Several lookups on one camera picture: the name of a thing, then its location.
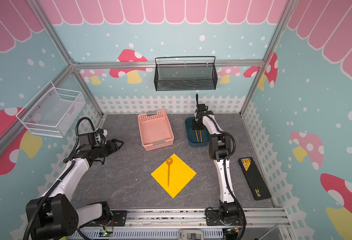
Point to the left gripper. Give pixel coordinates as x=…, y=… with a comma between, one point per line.
x=113, y=147

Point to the orange plastic spoon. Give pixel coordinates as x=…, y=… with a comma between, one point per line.
x=169, y=161

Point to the yellow paper napkin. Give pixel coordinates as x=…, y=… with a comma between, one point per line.
x=181, y=175

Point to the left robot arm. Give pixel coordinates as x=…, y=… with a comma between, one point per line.
x=52, y=216

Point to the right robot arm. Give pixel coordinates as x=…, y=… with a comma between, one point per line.
x=222, y=146

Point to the dark teal plastic tray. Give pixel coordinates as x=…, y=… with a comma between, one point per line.
x=191, y=135

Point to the pink perforated plastic basket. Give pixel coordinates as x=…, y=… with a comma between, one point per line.
x=155, y=130

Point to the black yellow flat device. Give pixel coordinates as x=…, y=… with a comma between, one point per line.
x=254, y=179

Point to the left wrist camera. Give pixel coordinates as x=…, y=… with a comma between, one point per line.
x=101, y=132

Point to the black wire mesh wall basket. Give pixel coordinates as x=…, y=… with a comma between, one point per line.
x=190, y=73

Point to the white wire mesh wall basket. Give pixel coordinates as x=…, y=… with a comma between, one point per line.
x=52, y=112

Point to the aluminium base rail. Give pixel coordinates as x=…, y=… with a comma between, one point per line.
x=169, y=224

